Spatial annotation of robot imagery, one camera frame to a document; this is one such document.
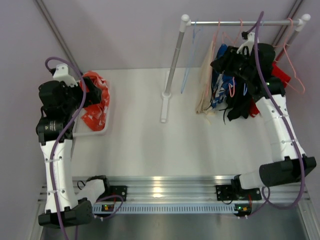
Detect beige drawstring trousers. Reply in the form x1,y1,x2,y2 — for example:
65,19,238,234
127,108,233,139
195,40,215,125

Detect orange white patterned trousers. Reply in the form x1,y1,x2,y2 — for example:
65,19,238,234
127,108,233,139
81,71,110,132

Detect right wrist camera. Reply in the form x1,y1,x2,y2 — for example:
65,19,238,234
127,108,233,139
236,31,255,55

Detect black drawstring trousers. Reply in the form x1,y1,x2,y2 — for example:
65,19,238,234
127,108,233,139
223,83,252,124

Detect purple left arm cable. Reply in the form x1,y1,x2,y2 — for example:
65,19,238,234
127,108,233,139
44,57,125,240

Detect red trousers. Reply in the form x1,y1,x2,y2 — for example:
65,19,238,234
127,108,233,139
249,61,291,118

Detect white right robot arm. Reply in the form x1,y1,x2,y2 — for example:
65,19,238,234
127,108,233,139
210,43,317,190

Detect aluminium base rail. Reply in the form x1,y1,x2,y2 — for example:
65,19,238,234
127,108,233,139
38,174,311,205

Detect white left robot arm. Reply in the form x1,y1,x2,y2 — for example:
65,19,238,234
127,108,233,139
36,77,110,229

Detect blue wire hanger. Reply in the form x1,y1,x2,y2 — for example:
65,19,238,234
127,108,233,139
180,21,203,94

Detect blue patterned trousers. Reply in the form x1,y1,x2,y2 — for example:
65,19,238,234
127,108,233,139
210,43,235,109

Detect grey slotted cable duct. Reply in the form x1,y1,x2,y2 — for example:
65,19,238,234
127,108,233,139
93,203,241,215

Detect white plastic basket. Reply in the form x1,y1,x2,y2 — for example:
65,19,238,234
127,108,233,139
73,75,111,138

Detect blue hanger with black trousers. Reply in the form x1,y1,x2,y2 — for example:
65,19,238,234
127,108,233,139
242,20,266,96

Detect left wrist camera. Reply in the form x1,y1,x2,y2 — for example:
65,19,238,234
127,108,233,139
53,63,78,88

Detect white clothes rack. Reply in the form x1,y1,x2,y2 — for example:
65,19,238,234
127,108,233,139
160,14,311,123

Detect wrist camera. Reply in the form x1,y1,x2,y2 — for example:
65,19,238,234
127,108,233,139
53,63,78,88
236,31,255,55

